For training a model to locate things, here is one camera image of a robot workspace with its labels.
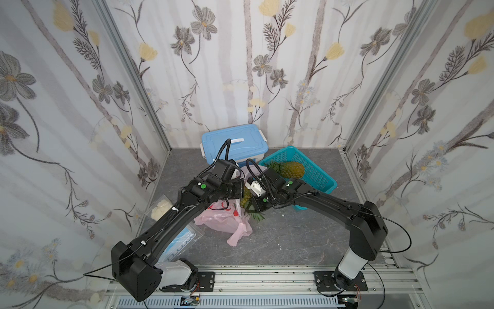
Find pineapple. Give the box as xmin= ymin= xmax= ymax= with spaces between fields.
xmin=240 ymin=187 xmax=265 ymax=222
xmin=267 ymin=161 xmax=305 ymax=179

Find pink printed plastic bag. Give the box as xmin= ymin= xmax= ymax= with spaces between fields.
xmin=194 ymin=200 xmax=253 ymax=247

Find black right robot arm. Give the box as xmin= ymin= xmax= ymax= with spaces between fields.
xmin=245 ymin=168 xmax=388 ymax=291

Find white box blue lid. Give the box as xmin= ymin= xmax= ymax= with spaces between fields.
xmin=200 ymin=124 xmax=269 ymax=167

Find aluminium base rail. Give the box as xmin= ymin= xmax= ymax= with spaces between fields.
xmin=101 ymin=263 xmax=431 ymax=308

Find teal plastic basket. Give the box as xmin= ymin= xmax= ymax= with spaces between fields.
xmin=259 ymin=146 xmax=337 ymax=194

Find blue face mask pack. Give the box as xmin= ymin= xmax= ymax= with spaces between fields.
xmin=158 ymin=224 xmax=204 ymax=264

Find clear bag white contents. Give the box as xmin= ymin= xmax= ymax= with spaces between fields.
xmin=148 ymin=195 xmax=174 ymax=221

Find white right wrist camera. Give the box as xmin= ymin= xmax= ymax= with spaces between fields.
xmin=245 ymin=176 xmax=266 ymax=197

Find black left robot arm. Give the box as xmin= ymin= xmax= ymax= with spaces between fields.
xmin=111 ymin=159 xmax=244 ymax=302

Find pineapple front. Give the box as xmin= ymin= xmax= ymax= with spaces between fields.
xmin=240 ymin=187 xmax=265 ymax=222

